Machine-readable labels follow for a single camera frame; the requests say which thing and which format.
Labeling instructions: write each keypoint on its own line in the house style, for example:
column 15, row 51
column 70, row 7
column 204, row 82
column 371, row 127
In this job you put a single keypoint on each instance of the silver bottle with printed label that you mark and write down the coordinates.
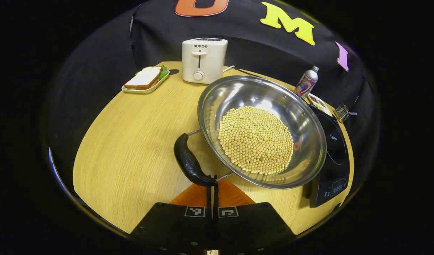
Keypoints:
column 306, row 83

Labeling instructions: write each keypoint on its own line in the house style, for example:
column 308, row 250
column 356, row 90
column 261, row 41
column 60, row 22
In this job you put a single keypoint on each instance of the pile of soybeans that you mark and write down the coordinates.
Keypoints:
column 255, row 141

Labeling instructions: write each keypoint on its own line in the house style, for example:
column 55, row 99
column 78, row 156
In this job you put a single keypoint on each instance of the white divided plate with grains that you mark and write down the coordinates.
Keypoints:
column 319, row 104

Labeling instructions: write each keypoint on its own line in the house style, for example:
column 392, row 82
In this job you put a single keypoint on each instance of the cream rectangular tray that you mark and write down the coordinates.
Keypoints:
column 149, row 89

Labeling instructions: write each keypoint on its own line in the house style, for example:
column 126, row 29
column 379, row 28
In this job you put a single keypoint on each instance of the sandwich with lettuce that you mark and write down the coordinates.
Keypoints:
column 144, row 78

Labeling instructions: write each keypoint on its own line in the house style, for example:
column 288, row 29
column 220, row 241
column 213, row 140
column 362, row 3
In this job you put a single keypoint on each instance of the black induction cooktop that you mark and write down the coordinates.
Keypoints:
column 335, row 148

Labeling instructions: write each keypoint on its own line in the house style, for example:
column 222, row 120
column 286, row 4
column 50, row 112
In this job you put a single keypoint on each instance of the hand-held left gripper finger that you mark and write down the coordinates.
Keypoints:
column 215, row 212
column 209, row 212

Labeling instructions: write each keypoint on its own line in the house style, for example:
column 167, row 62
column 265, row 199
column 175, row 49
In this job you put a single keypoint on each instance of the white toaster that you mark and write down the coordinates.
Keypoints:
column 209, row 67

